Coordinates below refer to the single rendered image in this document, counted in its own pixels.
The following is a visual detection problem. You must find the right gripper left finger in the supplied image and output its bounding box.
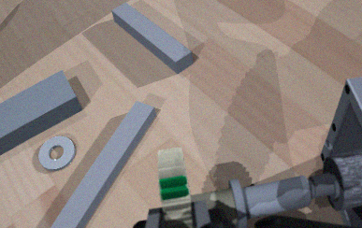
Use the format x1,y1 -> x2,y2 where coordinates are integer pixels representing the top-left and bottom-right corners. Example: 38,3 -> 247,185
133,207 -> 167,228

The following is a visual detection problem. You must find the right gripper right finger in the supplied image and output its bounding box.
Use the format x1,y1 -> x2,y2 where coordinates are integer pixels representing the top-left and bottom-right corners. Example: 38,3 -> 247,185
191,200 -> 359,228

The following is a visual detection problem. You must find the grey flat washer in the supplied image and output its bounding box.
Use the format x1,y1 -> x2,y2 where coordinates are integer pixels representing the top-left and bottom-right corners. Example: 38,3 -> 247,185
38,136 -> 75,171

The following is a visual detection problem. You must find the grey camshaft with large toothed gear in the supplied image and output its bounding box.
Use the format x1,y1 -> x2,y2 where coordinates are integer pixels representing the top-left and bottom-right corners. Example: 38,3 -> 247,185
157,148 -> 340,228

